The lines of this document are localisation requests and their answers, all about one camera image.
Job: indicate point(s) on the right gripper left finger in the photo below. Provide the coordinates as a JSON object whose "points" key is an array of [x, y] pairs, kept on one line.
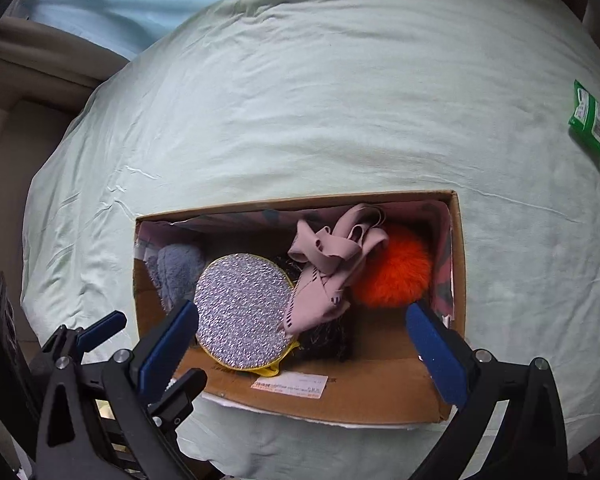
{"points": [[132, 379]]}

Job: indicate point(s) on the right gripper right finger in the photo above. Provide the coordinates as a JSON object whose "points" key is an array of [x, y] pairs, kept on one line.
{"points": [[531, 441]]}

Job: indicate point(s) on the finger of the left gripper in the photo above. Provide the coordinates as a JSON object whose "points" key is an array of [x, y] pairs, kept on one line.
{"points": [[177, 401], [75, 343]]}

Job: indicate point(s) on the round glitter coin purse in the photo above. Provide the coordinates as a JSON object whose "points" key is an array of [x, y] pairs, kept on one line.
{"points": [[241, 299]]}

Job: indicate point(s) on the grey-blue fluffy pom-pom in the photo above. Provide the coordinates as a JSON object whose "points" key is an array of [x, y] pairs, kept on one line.
{"points": [[175, 270]]}

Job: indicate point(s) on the black white patterned scrunchie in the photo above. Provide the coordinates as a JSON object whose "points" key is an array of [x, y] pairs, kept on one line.
{"points": [[330, 341]]}

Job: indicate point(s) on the pink fabric garment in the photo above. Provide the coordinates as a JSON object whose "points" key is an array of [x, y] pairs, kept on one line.
{"points": [[334, 257]]}

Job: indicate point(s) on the orange fluffy pom-pom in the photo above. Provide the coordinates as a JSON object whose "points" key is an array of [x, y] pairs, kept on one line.
{"points": [[395, 274]]}

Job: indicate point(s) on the green wet wipes packet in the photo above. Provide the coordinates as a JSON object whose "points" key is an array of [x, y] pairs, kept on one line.
{"points": [[584, 121]]}

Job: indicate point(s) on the cardboard box with patterned flaps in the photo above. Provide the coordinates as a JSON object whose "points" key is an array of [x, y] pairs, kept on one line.
{"points": [[385, 383]]}

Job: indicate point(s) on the beige upholstered headboard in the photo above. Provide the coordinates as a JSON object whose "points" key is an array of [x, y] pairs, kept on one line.
{"points": [[30, 134]]}

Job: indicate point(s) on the left brown curtain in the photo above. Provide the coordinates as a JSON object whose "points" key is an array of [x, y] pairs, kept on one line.
{"points": [[43, 64]]}

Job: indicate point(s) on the pale green bed sheet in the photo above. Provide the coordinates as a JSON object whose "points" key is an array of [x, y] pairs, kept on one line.
{"points": [[261, 99]]}

